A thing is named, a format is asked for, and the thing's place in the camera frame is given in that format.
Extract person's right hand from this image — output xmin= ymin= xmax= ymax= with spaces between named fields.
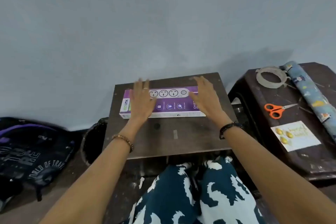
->
xmin=189 ymin=75 xmax=233 ymax=129

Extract person's left hand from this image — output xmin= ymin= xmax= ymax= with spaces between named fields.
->
xmin=128 ymin=77 xmax=158 ymax=127

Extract purple white box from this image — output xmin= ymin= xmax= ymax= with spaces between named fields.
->
xmin=119 ymin=86 xmax=207 ymax=120

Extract clear tape roll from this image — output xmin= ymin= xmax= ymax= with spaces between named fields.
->
xmin=255 ymin=66 xmax=291 ymax=89

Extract orange handled scissors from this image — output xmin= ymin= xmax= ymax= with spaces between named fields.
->
xmin=264 ymin=103 xmax=299 ymax=120

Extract white card with gold stickers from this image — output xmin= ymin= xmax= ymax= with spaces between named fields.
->
xmin=270 ymin=121 xmax=322 ymax=152

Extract blue animal-print wrapping paper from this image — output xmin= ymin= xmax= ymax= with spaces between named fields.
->
xmin=282 ymin=61 xmax=336 ymax=143

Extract person's left forearm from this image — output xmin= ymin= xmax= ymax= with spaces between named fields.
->
xmin=39 ymin=120 xmax=149 ymax=224

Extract person's right forearm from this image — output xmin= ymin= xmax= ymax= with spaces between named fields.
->
xmin=219 ymin=121 xmax=336 ymax=224

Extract small brown wooden table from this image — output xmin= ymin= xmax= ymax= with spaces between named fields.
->
xmin=101 ymin=72 xmax=238 ymax=160

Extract brown plastic stool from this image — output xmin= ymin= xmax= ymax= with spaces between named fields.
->
xmin=227 ymin=62 xmax=336 ymax=182

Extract black trash bin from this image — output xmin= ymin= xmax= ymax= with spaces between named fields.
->
xmin=80 ymin=117 xmax=109 ymax=167

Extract teal white patterned trousers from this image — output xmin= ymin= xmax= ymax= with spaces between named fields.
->
xmin=123 ymin=156 xmax=267 ymax=224

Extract black purple backpack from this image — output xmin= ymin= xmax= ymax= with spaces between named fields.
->
xmin=0 ymin=117 xmax=77 ymax=212

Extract black cord bracelet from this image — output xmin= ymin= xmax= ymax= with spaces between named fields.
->
xmin=219 ymin=122 xmax=243 ymax=140

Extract brown beaded bracelet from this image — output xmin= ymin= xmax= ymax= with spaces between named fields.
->
xmin=111 ymin=134 xmax=135 ymax=153

